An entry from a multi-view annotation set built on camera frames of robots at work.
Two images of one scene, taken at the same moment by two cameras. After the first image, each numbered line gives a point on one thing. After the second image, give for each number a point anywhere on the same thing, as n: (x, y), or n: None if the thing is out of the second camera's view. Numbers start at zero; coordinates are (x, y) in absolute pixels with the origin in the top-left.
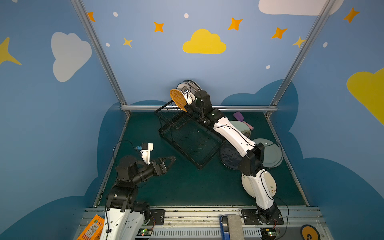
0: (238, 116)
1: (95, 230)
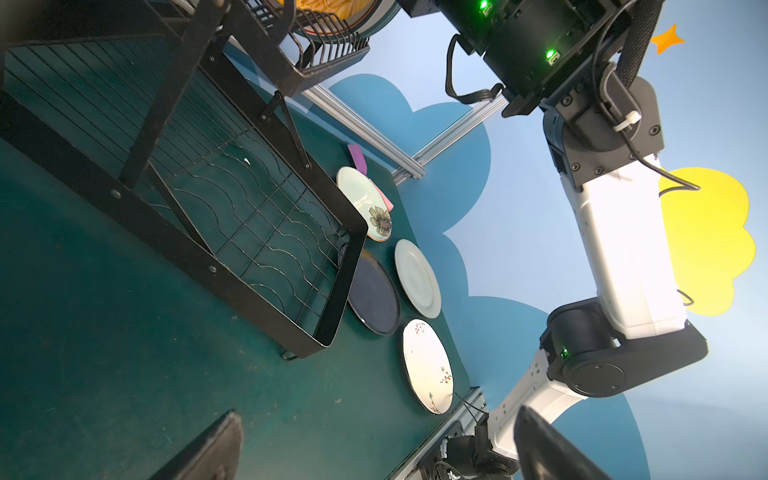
0: (361, 165)
1: None
